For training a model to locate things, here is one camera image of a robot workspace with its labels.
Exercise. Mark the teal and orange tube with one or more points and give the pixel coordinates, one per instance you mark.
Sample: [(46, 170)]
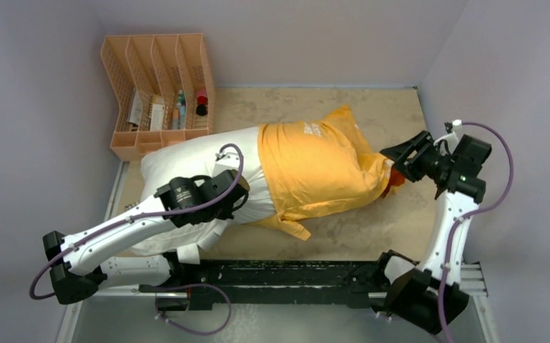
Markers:
[(179, 114)]

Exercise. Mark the colourful marker pen pack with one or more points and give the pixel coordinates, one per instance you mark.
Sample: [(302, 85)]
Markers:
[(127, 207)]

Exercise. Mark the beige paper card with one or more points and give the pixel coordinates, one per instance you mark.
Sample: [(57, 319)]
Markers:
[(156, 112)]

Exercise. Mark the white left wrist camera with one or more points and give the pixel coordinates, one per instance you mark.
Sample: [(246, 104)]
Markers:
[(229, 160)]

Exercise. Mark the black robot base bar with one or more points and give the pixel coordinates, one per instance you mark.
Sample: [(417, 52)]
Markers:
[(355, 284)]

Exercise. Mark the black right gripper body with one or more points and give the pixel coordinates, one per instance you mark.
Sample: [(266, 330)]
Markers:
[(428, 162)]

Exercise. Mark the pink plastic file organizer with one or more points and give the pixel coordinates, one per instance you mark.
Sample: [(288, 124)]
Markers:
[(159, 64)]

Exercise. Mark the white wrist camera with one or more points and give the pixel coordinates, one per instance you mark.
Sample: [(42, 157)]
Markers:
[(454, 132), (229, 160)]

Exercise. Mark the white paper booklet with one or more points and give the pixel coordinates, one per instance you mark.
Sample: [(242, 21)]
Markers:
[(135, 110)]

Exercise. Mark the red and black bottle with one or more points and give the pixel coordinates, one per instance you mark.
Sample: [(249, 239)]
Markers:
[(202, 102)]

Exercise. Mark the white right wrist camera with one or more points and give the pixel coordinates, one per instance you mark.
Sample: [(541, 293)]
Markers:
[(454, 132)]

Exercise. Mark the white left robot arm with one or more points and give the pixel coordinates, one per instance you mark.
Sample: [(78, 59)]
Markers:
[(81, 264)]

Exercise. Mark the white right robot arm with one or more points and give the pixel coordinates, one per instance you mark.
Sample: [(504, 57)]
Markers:
[(427, 293)]

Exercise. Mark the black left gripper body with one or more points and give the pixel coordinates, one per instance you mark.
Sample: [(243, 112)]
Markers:
[(223, 213)]

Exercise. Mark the orange Mickey Mouse pillowcase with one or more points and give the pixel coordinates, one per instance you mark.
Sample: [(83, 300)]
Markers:
[(317, 168)]

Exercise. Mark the white pillow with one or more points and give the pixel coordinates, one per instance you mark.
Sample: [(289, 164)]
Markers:
[(197, 157)]

